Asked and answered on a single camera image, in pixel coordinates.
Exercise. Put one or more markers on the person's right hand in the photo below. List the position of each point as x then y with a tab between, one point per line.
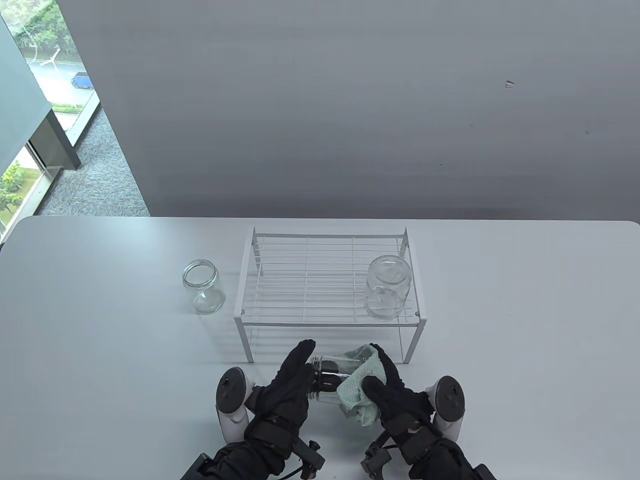
400	405

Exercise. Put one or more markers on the person's left hand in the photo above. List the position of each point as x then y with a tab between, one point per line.
285	390

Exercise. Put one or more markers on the clear glass jar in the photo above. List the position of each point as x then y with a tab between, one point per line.
325	392
387	290
204	287

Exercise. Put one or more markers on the green fish scale cleaning cloth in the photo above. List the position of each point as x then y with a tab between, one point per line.
355	387

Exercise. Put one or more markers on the person's left forearm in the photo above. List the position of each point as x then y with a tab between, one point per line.
250	457

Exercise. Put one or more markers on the black forearm battery box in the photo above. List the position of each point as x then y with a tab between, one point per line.
197	467

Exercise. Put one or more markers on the person's right forearm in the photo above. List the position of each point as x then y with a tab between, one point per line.
435	462

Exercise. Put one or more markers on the grey left hand controller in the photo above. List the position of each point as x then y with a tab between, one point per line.
232	395

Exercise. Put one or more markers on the grey window pillar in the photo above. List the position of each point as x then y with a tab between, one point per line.
30	110

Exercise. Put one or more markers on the glass window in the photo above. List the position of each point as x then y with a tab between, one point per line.
55	55

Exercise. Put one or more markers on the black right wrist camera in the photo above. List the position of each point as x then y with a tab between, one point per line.
377	460

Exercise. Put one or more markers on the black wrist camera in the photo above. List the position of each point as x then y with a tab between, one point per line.
377	460
311	455

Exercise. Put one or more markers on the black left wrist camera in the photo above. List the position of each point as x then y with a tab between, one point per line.
311	455

